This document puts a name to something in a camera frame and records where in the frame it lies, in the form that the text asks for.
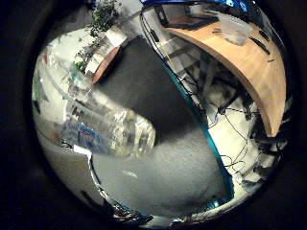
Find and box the clear plastic bag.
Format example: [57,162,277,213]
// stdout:
[219,18,254,47]

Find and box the green leafy plant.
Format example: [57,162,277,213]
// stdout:
[74,0,123,70]

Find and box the black laptop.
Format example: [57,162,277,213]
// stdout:
[153,4,220,32]

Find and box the light wooden desk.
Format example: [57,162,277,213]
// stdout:
[165,17,287,138]

